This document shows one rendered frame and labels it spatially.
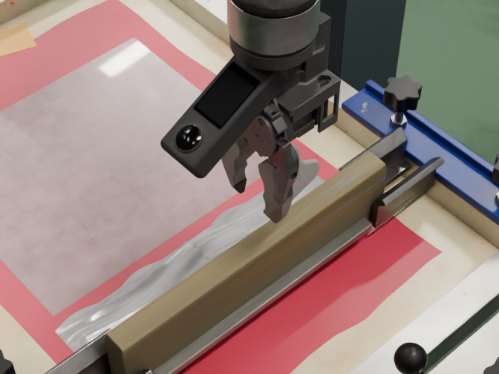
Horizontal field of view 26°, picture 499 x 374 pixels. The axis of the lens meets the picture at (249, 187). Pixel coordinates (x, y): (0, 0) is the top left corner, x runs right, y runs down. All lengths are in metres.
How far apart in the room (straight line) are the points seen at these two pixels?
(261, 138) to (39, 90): 0.53
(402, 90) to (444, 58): 1.66
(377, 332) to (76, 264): 0.34
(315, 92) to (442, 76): 1.92
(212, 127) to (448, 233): 0.43
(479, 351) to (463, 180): 0.26
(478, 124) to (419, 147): 1.48
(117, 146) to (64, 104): 0.10
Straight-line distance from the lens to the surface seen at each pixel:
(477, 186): 1.24
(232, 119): 0.89
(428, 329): 1.12
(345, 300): 1.18
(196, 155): 0.89
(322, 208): 1.12
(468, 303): 1.15
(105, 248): 1.22
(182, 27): 1.48
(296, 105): 0.93
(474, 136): 2.71
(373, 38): 1.91
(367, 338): 1.15
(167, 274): 1.19
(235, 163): 1.01
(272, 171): 0.96
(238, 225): 1.22
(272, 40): 0.86
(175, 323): 1.05
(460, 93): 2.81
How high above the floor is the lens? 1.91
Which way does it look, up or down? 49 degrees down
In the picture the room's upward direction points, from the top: straight up
